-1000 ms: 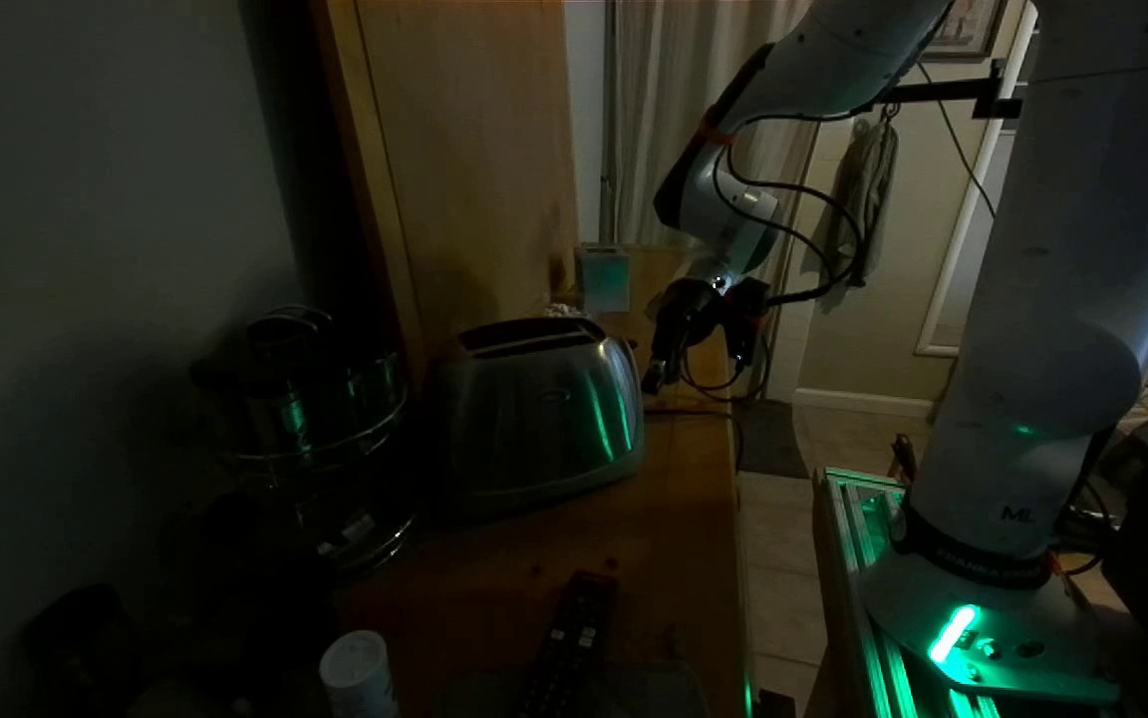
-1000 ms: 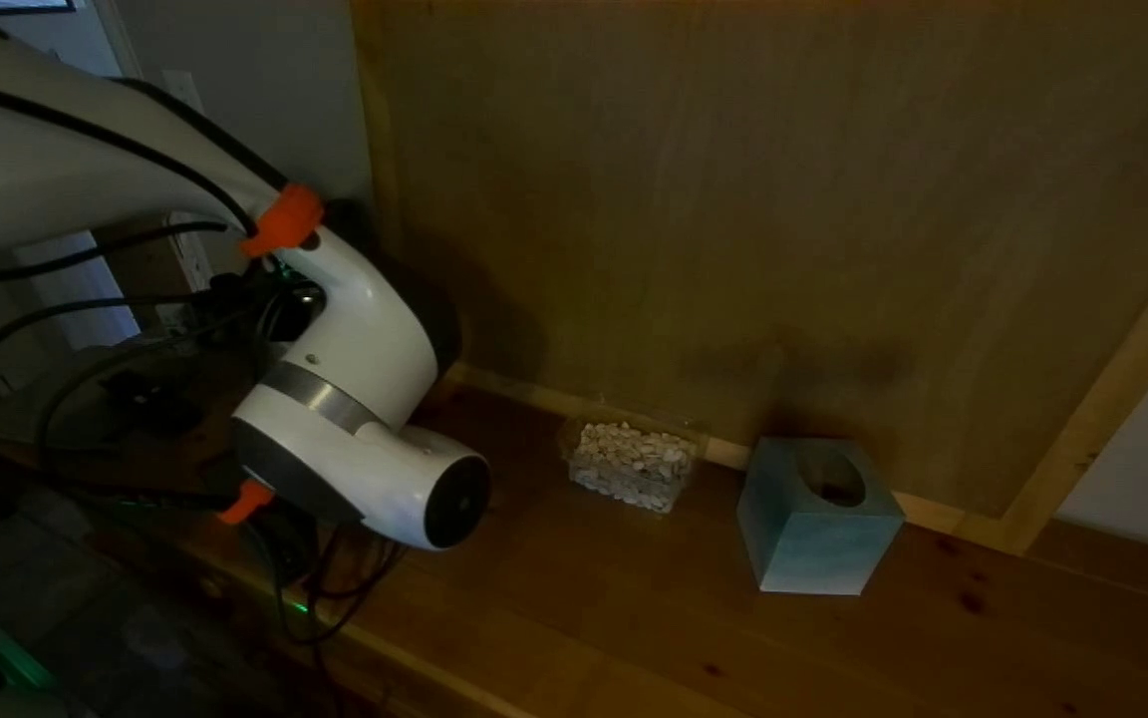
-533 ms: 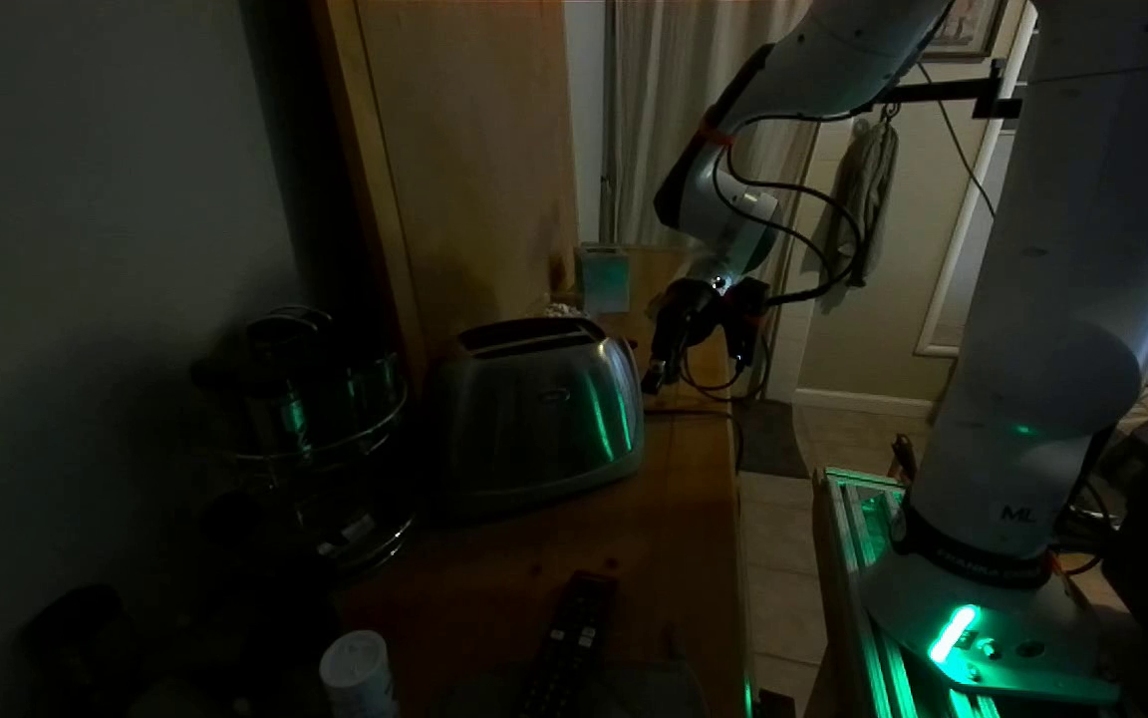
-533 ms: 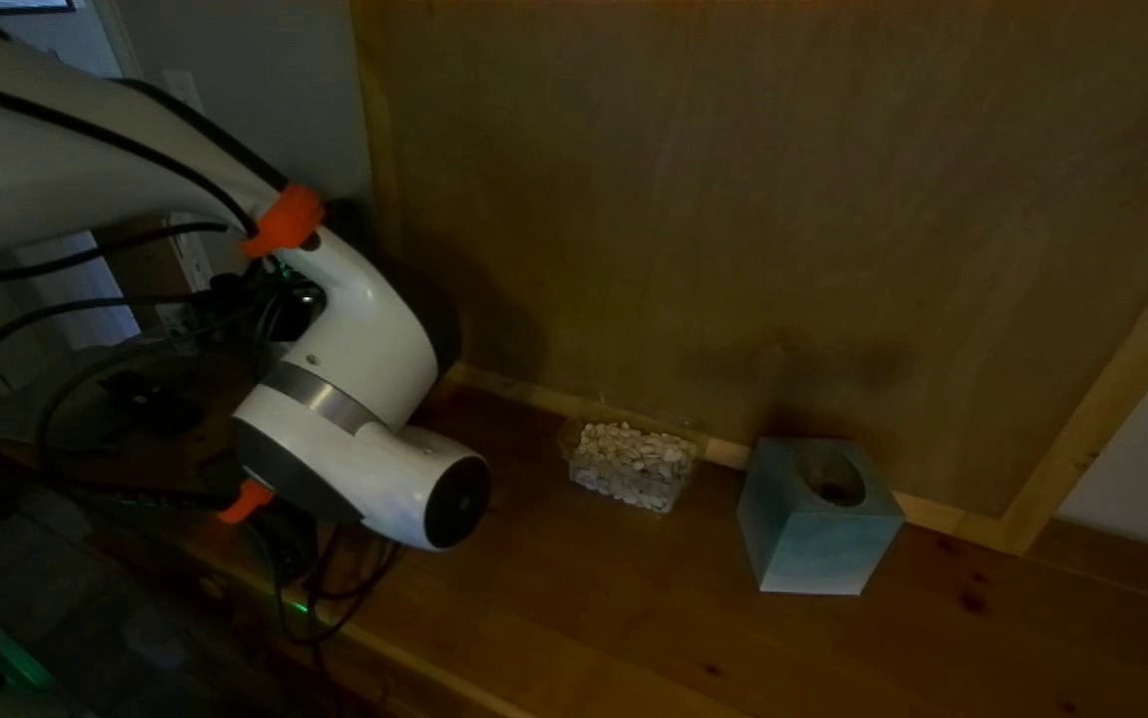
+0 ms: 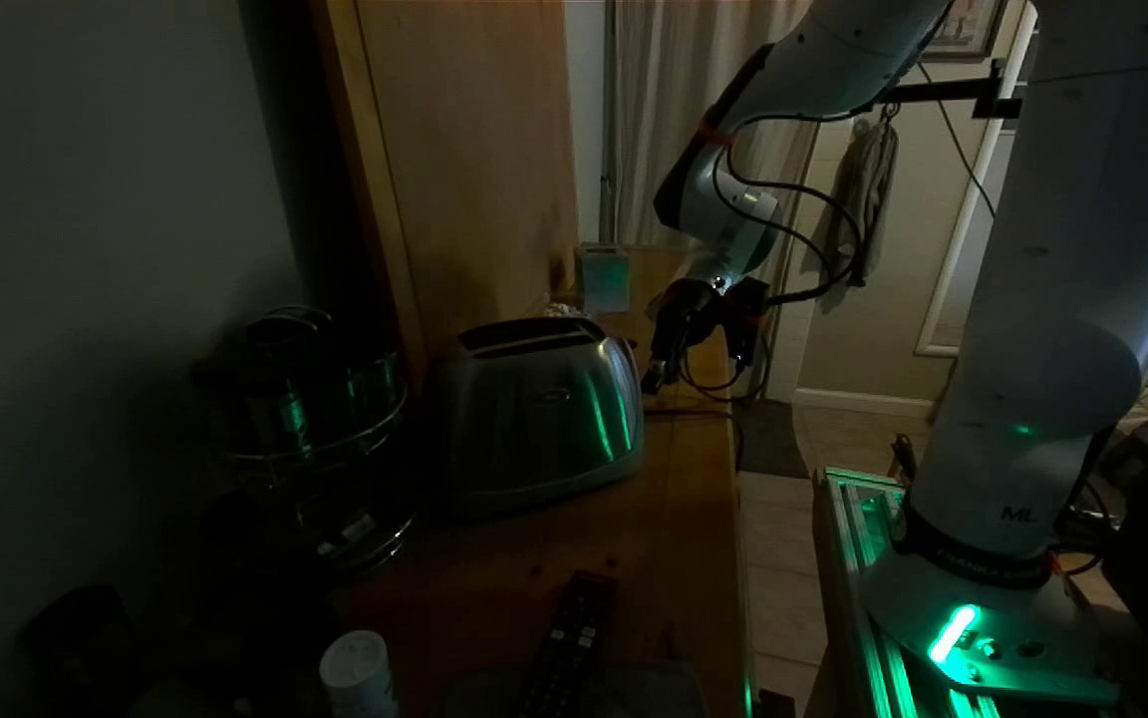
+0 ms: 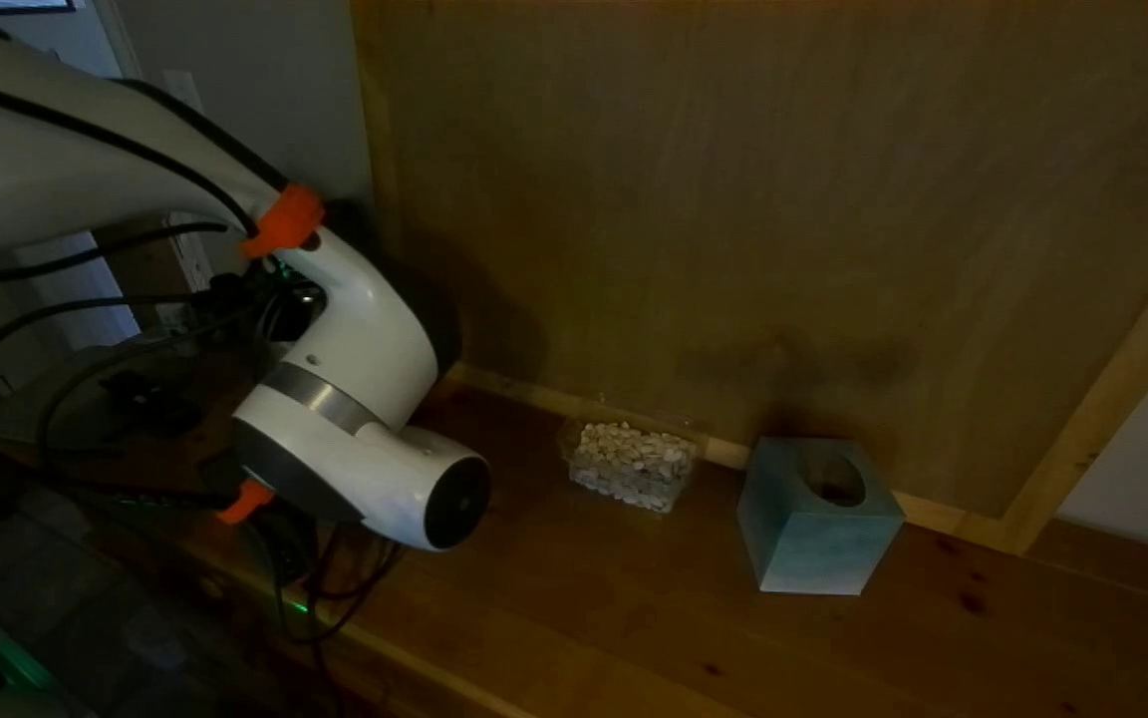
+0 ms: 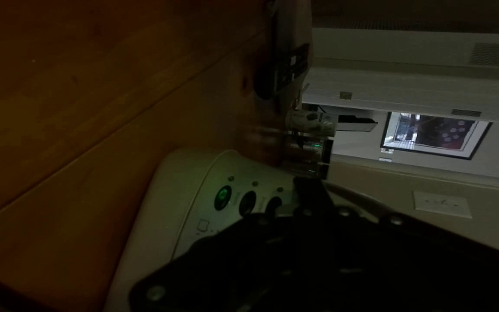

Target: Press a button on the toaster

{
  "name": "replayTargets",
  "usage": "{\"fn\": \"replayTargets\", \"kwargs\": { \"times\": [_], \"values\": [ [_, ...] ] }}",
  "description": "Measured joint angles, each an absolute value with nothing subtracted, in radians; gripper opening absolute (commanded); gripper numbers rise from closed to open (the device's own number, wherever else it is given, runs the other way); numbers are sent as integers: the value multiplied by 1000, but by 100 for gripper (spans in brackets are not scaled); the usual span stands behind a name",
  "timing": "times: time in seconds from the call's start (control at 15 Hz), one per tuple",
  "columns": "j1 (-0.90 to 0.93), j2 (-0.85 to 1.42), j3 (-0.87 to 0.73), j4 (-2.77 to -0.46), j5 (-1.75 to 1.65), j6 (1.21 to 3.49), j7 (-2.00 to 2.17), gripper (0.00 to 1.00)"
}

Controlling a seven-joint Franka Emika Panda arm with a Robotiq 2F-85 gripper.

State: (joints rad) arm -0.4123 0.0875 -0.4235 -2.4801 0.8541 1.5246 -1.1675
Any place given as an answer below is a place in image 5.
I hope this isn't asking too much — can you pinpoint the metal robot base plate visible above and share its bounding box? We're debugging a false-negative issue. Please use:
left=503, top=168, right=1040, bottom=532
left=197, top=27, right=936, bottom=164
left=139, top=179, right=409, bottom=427
left=858, top=542, right=1127, bottom=709

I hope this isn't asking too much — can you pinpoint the large wooden board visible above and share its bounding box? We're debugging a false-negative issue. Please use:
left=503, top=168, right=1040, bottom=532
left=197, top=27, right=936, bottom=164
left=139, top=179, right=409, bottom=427
left=308, top=0, right=585, bottom=382

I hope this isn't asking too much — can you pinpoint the dark glass lidded pot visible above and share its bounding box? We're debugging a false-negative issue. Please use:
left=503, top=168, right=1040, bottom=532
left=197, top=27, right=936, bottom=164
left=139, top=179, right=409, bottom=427
left=192, top=308, right=418, bottom=576

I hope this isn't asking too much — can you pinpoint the light window curtain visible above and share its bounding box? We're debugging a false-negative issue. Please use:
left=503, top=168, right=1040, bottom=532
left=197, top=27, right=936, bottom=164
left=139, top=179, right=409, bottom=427
left=603, top=0, right=820, bottom=254

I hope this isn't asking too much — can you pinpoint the silver two-slot toaster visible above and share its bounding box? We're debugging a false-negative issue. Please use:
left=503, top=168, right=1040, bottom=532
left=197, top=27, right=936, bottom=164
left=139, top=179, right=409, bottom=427
left=418, top=312, right=650, bottom=522

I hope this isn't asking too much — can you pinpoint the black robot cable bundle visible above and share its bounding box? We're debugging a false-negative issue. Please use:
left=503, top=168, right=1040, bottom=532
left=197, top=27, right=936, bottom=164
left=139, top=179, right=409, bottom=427
left=677, top=155, right=870, bottom=395

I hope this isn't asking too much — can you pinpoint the dark floor mat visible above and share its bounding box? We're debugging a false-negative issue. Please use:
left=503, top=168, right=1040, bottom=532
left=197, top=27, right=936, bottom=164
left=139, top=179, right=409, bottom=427
left=730, top=395, right=811, bottom=479

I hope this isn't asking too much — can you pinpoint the grey hanging towel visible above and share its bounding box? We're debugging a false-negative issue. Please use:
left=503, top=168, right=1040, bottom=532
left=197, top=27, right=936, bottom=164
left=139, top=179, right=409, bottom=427
left=815, top=111, right=903, bottom=314

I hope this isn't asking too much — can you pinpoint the aluminium frame lit green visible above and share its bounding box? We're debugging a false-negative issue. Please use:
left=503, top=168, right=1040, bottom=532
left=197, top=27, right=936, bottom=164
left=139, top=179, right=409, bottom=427
left=806, top=462, right=1003, bottom=718

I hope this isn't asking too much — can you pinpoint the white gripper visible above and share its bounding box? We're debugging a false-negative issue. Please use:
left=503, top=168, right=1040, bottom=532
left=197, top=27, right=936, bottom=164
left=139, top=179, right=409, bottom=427
left=646, top=272, right=771, bottom=401

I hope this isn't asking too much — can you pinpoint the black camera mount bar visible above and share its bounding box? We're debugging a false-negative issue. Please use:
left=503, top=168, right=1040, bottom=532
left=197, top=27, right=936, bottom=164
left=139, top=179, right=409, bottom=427
left=864, top=55, right=1025, bottom=123

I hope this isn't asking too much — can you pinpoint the framed wall picture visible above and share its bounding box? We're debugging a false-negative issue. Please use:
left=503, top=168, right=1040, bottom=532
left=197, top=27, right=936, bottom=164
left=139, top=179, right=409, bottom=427
left=924, top=0, right=1008, bottom=64

